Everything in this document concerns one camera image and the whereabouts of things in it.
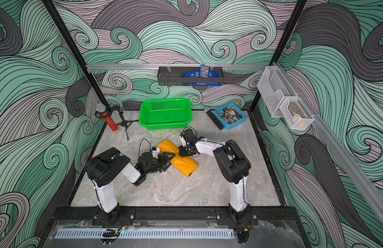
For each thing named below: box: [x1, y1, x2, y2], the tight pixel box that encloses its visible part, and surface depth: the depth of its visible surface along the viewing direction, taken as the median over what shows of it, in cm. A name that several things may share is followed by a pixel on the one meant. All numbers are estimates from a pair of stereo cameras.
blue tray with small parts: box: [214, 102, 247, 131], surface depth 117 cm
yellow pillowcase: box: [156, 139, 199, 178], surface depth 90 cm
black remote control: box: [203, 106, 225, 131], surface depth 114 cm
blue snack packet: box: [182, 64, 220, 79], surface depth 94 cm
